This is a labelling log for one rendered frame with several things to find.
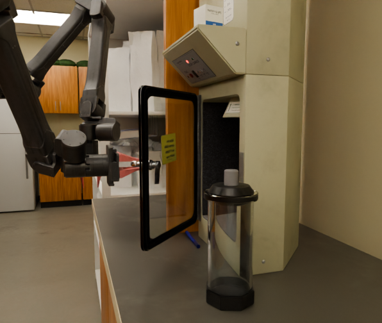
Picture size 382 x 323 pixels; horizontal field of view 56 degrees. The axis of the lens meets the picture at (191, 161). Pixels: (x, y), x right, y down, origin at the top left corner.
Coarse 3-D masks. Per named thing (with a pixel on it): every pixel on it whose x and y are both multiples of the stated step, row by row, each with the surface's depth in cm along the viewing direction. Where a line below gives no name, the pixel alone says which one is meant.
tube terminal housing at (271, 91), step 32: (256, 0) 79; (288, 0) 81; (256, 32) 80; (288, 32) 82; (256, 64) 80; (288, 64) 83; (224, 96) 93; (256, 96) 81; (288, 96) 84; (256, 128) 82; (288, 128) 86; (256, 160) 83; (288, 160) 88; (288, 192) 90; (256, 224) 85; (288, 224) 92; (256, 256) 86; (288, 256) 94
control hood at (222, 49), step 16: (192, 32) 79; (208, 32) 76; (224, 32) 77; (240, 32) 78; (176, 48) 93; (192, 48) 85; (208, 48) 79; (224, 48) 78; (240, 48) 79; (208, 64) 86; (224, 64) 79; (240, 64) 79; (208, 80) 94
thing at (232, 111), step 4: (232, 100) 94; (236, 100) 93; (228, 104) 96; (232, 104) 93; (236, 104) 92; (228, 108) 94; (232, 108) 93; (236, 108) 92; (224, 112) 98; (228, 112) 94; (232, 112) 92; (236, 112) 91; (224, 116) 95; (228, 116) 93; (232, 116) 92; (236, 116) 91
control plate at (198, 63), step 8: (184, 56) 93; (192, 56) 89; (176, 64) 102; (184, 64) 98; (192, 64) 93; (200, 64) 89; (184, 72) 103; (200, 72) 94; (208, 72) 90; (192, 80) 103; (200, 80) 98
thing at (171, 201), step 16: (160, 112) 90; (176, 112) 98; (192, 112) 106; (160, 128) 90; (176, 128) 98; (192, 128) 107; (160, 144) 91; (176, 144) 98; (192, 144) 108; (160, 160) 91; (176, 160) 99; (192, 160) 108; (160, 176) 92; (176, 176) 99; (192, 176) 109; (160, 192) 92; (176, 192) 100; (192, 192) 109; (160, 208) 92; (176, 208) 100; (192, 208) 110; (160, 224) 93; (176, 224) 101
